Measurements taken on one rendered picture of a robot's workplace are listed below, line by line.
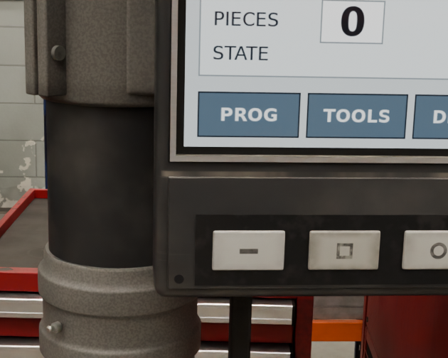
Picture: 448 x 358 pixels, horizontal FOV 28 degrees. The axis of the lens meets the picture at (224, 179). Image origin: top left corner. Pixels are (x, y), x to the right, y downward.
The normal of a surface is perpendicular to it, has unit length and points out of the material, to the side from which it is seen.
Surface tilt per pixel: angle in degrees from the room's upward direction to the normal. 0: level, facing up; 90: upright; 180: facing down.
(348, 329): 90
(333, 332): 90
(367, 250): 90
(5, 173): 90
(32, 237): 0
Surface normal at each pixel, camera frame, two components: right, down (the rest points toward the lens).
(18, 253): 0.03, -0.97
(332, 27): 0.09, 0.22
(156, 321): 0.52, 0.21
